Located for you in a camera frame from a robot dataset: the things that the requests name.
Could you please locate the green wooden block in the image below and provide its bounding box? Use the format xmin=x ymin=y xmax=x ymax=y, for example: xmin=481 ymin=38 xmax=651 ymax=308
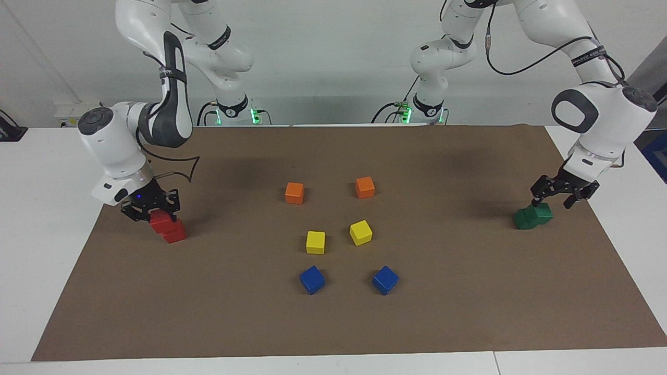
xmin=512 ymin=208 xmax=537 ymax=230
xmin=525 ymin=202 xmax=554 ymax=226

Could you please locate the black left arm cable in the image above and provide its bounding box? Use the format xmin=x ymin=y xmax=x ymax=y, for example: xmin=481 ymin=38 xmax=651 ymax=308
xmin=484 ymin=10 xmax=626 ymax=86

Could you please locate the blue wooden block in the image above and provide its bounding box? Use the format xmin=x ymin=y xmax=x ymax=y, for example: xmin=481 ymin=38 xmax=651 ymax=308
xmin=299 ymin=266 xmax=326 ymax=296
xmin=372 ymin=266 xmax=400 ymax=296

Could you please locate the black base cable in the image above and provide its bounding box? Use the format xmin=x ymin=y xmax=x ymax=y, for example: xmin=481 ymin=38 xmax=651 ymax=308
xmin=196 ymin=102 xmax=219 ymax=126
xmin=371 ymin=78 xmax=420 ymax=124

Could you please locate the red wooden block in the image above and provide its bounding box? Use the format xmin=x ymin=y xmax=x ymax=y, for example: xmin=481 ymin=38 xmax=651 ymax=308
xmin=150 ymin=209 xmax=178 ymax=234
xmin=162 ymin=219 xmax=187 ymax=244

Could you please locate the blue crate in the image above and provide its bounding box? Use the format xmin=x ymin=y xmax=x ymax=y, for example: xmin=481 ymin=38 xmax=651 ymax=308
xmin=644 ymin=130 xmax=667 ymax=184

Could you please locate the black right base cable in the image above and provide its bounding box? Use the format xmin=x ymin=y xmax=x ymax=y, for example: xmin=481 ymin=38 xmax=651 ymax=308
xmin=196 ymin=102 xmax=219 ymax=126

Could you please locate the black stand foot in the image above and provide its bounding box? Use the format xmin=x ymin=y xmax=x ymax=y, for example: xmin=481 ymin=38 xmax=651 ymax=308
xmin=0 ymin=109 xmax=28 ymax=142

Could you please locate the black left base cable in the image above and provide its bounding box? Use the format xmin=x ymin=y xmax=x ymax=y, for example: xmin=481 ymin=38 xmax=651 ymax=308
xmin=371 ymin=78 xmax=420 ymax=124

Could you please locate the white power strip box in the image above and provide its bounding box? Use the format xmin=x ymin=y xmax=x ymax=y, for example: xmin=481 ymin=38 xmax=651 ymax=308
xmin=55 ymin=102 xmax=100 ymax=129

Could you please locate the brown table mat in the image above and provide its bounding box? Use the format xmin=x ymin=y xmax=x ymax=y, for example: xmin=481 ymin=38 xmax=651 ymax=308
xmin=30 ymin=124 xmax=667 ymax=362

